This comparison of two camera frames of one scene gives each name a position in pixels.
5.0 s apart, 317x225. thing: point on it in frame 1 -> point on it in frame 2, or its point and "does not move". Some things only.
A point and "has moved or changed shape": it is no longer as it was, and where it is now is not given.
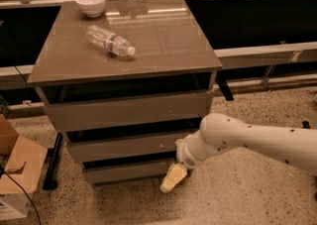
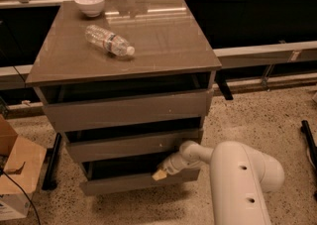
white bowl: [93, 4] does not move
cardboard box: [23, 160] does not move
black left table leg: [52, 165] does not move
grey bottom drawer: [118, 170] has moved or changed shape
